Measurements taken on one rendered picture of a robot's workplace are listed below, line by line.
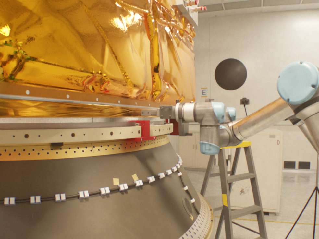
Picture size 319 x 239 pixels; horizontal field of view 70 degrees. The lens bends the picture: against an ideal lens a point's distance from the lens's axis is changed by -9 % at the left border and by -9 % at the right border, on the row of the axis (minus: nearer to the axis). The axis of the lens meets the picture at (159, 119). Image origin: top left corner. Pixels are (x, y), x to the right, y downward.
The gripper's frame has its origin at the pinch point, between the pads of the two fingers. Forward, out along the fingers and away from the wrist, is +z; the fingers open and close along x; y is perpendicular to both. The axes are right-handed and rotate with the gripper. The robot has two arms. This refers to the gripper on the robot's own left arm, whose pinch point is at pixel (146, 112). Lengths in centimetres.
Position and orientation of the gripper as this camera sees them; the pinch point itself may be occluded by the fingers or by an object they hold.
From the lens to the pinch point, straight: 101.6
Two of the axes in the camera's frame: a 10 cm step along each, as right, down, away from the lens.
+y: 0.0, -10.0, -0.1
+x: -3.7, 0.1, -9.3
